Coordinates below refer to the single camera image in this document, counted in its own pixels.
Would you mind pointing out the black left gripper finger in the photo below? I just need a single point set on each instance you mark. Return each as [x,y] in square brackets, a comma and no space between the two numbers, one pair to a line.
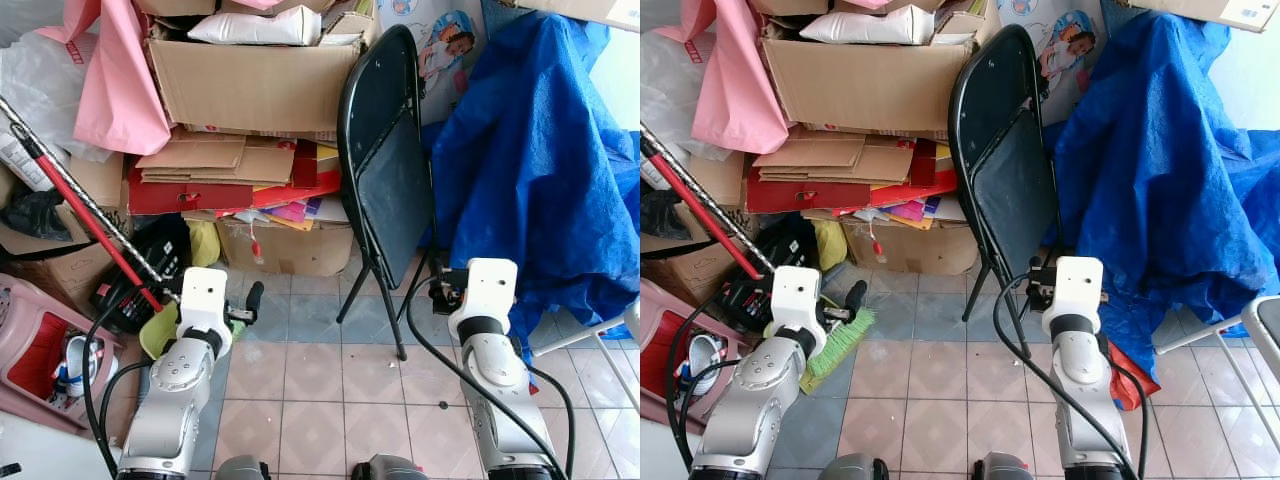
[856,296]
[255,298]

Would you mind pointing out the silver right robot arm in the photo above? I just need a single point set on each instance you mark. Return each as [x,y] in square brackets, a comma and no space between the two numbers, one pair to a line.
[1082,385]
[498,385]

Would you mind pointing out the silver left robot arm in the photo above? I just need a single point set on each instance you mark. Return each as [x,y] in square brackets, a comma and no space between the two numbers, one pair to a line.
[175,390]
[750,400]

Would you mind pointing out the green broom head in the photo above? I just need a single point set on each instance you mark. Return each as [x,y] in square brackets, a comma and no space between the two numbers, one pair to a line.
[158,335]
[840,345]

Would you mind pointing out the yellow plastic bag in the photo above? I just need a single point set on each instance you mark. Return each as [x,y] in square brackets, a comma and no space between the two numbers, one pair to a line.
[203,243]
[830,245]

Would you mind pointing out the small brown cardboard box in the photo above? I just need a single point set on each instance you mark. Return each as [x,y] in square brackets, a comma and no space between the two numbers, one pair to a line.
[300,250]
[920,250]

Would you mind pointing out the black bag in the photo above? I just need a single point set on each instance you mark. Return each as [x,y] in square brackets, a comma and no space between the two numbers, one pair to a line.
[160,245]
[790,245]

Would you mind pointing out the silver metal pole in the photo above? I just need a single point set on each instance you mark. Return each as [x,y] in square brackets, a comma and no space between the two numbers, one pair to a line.
[762,259]
[150,270]

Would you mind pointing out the colourful folder stack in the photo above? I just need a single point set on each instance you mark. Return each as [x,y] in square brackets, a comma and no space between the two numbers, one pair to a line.
[915,208]
[300,208]

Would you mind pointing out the red flat gift box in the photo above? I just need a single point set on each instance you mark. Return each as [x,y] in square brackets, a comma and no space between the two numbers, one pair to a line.
[800,195]
[180,195]

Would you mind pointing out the black folding chair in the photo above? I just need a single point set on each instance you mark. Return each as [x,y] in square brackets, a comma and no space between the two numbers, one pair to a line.
[385,170]
[1005,170]

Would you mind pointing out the red plastic bag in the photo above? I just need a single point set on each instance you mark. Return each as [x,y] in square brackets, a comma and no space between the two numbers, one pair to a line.
[1130,380]

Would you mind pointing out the flattened cardboard stack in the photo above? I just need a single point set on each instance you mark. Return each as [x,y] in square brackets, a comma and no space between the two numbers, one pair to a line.
[210,160]
[830,158]

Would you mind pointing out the white plastic bottle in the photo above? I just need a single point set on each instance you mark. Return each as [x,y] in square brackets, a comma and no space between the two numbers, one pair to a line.
[705,365]
[78,365]

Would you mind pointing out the open brown cardboard box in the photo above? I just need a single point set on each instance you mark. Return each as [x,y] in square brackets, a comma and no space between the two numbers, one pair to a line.
[60,268]
[690,268]

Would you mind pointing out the grey robot left leg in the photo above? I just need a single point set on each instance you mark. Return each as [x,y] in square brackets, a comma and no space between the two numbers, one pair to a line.
[852,469]
[243,469]

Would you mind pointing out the grey robot leg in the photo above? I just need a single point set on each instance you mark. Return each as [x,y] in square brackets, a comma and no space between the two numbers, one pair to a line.
[390,469]
[852,469]
[1003,468]
[243,469]

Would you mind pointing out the blue tarp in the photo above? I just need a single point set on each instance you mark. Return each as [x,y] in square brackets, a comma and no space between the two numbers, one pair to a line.
[1160,150]
[540,150]

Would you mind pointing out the pink plastic basket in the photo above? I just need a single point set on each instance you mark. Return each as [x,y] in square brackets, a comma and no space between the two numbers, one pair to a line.
[20,320]
[655,325]

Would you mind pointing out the grey robot right leg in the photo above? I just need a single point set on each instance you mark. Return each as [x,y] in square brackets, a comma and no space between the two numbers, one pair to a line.
[1003,468]
[390,469]

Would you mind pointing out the large brown cardboard box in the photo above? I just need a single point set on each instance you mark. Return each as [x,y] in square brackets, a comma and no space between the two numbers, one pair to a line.
[860,85]
[260,85]

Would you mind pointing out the pink plastic bag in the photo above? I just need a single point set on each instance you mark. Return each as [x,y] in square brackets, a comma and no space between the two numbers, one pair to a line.
[125,100]
[735,100]

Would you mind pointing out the box with girl picture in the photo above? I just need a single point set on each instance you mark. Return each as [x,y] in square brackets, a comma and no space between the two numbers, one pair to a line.
[450,50]
[1070,50]

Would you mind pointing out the white plastic bag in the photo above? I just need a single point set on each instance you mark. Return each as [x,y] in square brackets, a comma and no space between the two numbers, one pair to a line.
[670,95]
[40,95]

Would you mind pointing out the white filled sack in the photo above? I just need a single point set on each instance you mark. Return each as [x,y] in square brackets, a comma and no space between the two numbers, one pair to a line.
[870,25]
[255,25]

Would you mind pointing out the cardboard box with label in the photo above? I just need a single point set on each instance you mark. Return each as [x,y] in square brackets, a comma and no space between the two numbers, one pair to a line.
[1210,10]

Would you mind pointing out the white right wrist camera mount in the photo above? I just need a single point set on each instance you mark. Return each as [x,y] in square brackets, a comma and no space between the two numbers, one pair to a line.
[1075,290]
[488,290]

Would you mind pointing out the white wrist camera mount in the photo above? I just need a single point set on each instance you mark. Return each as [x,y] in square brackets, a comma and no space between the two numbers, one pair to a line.
[1075,290]
[488,290]
[203,295]
[798,295]

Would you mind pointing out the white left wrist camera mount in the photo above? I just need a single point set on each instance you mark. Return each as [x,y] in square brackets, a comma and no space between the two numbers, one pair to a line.
[203,295]
[798,295]

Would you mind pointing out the white metal rack frame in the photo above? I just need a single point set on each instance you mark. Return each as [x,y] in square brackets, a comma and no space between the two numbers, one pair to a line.
[600,330]
[1265,330]

